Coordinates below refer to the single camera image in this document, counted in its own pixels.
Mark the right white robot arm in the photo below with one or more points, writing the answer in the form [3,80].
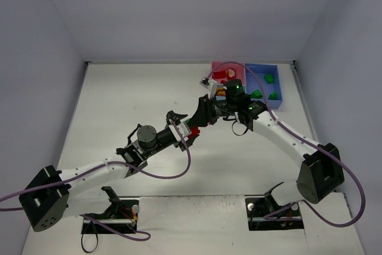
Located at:
[319,175]

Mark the pink container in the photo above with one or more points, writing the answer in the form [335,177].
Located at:
[238,67]

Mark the green rounded stack lego brick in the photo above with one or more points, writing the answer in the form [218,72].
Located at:
[269,78]

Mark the green square lego brick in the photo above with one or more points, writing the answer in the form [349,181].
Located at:
[256,94]

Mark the dark blue container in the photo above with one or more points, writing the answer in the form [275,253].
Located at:
[255,81]

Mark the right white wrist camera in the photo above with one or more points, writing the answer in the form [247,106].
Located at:
[210,85]

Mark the light blue container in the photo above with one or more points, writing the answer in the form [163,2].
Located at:
[234,90]

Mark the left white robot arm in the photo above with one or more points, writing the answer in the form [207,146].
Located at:
[56,194]

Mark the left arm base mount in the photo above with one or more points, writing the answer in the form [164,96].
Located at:
[123,218]

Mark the red green lego stack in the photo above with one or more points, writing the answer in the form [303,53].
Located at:
[193,131]

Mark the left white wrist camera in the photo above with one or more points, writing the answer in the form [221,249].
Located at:
[178,130]

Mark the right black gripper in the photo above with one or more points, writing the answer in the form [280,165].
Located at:
[211,110]

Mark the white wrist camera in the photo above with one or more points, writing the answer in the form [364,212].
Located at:
[178,130]
[210,85]

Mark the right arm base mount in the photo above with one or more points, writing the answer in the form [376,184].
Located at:
[263,216]

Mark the yellow rounded lego brick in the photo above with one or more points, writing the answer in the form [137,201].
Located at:
[221,92]

